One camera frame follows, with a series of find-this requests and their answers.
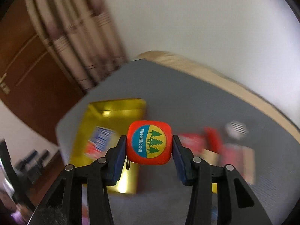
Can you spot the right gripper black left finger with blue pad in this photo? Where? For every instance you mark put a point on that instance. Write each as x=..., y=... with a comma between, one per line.
x=62, y=202

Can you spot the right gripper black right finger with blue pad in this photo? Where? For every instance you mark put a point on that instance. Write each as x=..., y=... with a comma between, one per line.
x=237, y=204

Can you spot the orange round tape measure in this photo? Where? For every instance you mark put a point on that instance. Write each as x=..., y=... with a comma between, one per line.
x=149, y=142

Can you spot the red card box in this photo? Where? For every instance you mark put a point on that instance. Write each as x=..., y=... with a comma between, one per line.
x=210, y=140

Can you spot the zebra striped white block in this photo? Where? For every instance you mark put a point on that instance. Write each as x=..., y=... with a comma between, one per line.
x=236, y=130

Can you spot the blue red card pack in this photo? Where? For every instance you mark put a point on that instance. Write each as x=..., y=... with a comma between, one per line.
x=100, y=141

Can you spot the beige table edge trim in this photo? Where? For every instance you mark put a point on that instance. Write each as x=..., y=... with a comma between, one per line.
x=204, y=73

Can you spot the gold metal tin box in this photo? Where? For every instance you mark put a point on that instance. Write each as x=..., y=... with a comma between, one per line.
x=101, y=126

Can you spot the grey mesh mat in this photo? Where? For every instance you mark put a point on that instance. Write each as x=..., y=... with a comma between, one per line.
x=189, y=105

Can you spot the brown wooden door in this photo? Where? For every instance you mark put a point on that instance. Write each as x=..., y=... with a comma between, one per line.
x=33, y=85

